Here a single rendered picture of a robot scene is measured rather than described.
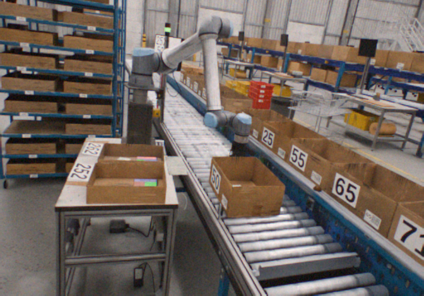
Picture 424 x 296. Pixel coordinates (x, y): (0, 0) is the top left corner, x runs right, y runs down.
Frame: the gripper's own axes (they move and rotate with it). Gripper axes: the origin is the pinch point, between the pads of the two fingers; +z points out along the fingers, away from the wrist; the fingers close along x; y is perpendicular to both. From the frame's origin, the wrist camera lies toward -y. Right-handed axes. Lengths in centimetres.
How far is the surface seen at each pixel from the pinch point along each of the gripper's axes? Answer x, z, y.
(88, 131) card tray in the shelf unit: -149, 23, 95
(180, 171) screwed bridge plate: -11.6, 5.1, 35.7
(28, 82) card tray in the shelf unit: -148, -21, 142
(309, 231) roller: 58, 6, -14
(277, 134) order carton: -8.5, -22.1, -28.7
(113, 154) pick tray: -38, 3, 76
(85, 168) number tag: 3, -5, 91
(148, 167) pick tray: -3, -2, 58
